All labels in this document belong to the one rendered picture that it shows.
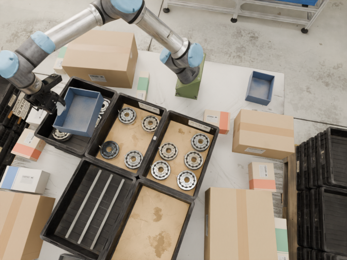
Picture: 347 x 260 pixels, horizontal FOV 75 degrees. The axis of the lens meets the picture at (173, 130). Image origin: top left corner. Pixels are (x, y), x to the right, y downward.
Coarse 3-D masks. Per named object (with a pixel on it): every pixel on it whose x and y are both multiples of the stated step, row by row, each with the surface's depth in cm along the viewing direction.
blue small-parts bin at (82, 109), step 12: (72, 96) 108; (84, 96) 110; (96, 96) 108; (72, 108) 107; (84, 108) 107; (96, 108) 102; (60, 120) 102; (72, 120) 105; (84, 120) 105; (96, 120) 105; (72, 132) 100; (84, 132) 97
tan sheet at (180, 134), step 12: (168, 132) 129; (180, 132) 129; (192, 132) 129; (180, 144) 126; (156, 156) 124; (180, 156) 124; (204, 156) 124; (180, 168) 121; (156, 180) 119; (168, 180) 119; (192, 192) 117
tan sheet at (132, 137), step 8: (136, 112) 133; (144, 112) 133; (136, 120) 131; (112, 128) 129; (120, 128) 129; (128, 128) 129; (136, 128) 129; (112, 136) 128; (120, 136) 128; (128, 136) 128; (136, 136) 128; (144, 136) 128; (152, 136) 128; (120, 144) 126; (128, 144) 126; (136, 144) 126; (144, 144) 126; (120, 152) 124; (144, 152) 124; (104, 160) 123; (112, 160) 123; (120, 160) 123; (128, 168) 121
